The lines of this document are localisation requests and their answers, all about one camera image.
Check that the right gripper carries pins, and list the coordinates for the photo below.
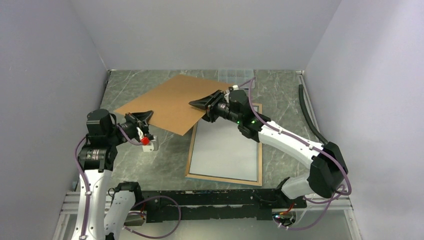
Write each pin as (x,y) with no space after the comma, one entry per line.
(204,103)

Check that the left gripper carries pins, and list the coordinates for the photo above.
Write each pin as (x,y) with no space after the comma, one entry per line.
(140,127)

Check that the brown backing board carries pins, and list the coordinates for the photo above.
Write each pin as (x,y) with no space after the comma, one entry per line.
(170,102)

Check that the blue picture frame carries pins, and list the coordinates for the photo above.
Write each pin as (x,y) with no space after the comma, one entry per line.
(260,159)

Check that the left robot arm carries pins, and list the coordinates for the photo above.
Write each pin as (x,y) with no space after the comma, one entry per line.
(95,155)

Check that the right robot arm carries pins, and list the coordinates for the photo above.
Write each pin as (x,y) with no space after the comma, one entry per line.
(324,161)

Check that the clear plastic organizer box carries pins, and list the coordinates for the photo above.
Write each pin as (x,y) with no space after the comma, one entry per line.
(240,77)

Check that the black base bar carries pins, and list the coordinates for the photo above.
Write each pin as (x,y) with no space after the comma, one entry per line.
(173,205)

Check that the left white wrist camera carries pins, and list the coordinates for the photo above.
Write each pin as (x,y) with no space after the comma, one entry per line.
(149,144)

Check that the aluminium rail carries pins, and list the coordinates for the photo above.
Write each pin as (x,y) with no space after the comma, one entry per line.
(70,204)

